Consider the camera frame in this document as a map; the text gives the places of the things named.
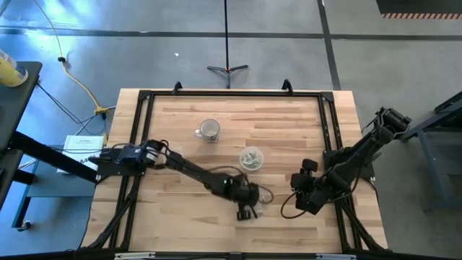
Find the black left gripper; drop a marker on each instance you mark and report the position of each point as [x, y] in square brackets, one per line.
[242, 193]

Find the black tripod stand with pole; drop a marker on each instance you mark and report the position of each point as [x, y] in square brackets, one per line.
[227, 68]

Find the black side table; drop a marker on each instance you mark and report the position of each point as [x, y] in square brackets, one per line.
[16, 108]

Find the dark blue metal table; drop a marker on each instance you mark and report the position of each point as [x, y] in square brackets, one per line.
[438, 144]

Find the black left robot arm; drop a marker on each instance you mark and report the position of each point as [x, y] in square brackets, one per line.
[191, 169]

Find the white paper box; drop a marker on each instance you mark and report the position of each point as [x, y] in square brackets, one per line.
[81, 148]

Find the black aluminium table frame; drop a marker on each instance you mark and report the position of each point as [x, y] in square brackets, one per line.
[326, 115]

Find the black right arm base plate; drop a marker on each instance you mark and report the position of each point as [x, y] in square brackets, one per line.
[330, 157]

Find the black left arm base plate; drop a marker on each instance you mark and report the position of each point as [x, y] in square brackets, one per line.
[108, 166]

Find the white clamp bracket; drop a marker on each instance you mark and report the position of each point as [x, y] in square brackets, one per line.
[134, 255]
[336, 256]

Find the yellow cylindrical canister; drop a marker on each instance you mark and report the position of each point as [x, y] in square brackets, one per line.
[11, 72]

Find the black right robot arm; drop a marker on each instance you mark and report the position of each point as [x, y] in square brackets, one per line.
[357, 155]

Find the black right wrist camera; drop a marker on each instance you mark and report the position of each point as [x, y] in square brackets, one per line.
[309, 165]

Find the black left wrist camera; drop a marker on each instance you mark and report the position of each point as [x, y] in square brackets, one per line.
[254, 189]

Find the black mat with hazard stripes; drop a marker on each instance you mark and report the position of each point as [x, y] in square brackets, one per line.
[420, 9]

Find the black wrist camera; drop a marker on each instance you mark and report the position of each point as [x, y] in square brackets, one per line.
[309, 165]
[254, 189]

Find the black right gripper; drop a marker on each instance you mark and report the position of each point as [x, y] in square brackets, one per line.
[307, 184]

